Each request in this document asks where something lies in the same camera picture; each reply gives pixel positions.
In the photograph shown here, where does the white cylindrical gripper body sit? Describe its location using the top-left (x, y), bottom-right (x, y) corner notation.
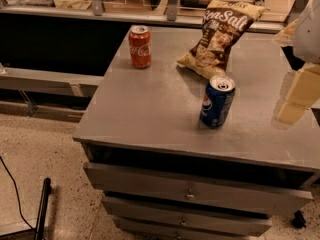
top-left (293, 0), bottom-right (320, 64)

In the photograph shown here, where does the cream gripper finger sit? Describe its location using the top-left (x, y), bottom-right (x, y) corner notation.
top-left (272, 19), bottom-right (298, 47)
top-left (275, 63), bottom-right (320, 125)

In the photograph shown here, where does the blue pepsi can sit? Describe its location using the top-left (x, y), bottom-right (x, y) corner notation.
top-left (200, 76), bottom-right (235, 128)

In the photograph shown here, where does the red coca-cola can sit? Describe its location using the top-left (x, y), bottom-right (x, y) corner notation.
top-left (128, 25), bottom-right (151, 69)

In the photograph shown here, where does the sea salt chips bag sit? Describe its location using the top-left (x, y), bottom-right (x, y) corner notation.
top-left (177, 0), bottom-right (266, 79)

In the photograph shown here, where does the black caster wheel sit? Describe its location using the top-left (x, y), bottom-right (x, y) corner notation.
top-left (291, 210), bottom-right (306, 229)

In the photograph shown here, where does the top grey drawer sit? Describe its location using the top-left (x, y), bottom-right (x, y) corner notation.
top-left (84, 162), bottom-right (313, 216)

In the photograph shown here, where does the grey drawer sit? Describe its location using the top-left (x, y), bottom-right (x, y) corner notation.
top-left (102, 196), bottom-right (272, 237)
top-left (84, 162), bottom-right (313, 216)
top-left (113, 217), bottom-right (257, 240)

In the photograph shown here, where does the grey drawer cabinet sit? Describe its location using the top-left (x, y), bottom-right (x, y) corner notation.
top-left (72, 25), bottom-right (320, 240)

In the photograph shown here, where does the middle grey drawer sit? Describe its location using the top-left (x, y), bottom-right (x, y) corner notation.
top-left (102, 196), bottom-right (272, 237)

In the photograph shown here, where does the grey lower shelf beam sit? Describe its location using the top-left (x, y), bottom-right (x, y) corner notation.
top-left (0, 66), bottom-right (102, 122)

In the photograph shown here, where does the bottom grey drawer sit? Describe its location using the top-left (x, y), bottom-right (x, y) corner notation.
top-left (113, 217), bottom-right (257, 240)

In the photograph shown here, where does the black pole on floor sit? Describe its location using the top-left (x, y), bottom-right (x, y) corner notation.
top-left (34, 178), bottom-right (51, 240)

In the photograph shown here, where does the grey metal rail frame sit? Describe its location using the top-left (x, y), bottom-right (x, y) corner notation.
top-left (1, 0), bottom-right (312, 33)

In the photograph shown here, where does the black cable on floor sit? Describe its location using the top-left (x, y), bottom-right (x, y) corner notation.
top-left (0, 155), bottom-right (46, 240)

